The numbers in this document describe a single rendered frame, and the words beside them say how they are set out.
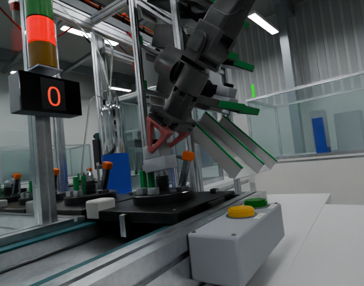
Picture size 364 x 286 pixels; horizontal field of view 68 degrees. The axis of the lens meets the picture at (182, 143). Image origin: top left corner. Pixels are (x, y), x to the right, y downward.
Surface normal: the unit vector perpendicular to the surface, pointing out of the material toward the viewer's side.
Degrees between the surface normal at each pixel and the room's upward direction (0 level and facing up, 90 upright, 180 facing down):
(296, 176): 90
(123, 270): 90
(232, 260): 90
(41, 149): 90
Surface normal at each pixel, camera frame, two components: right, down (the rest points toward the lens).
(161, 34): -0.69, 0.03
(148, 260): 0.83, -0.12
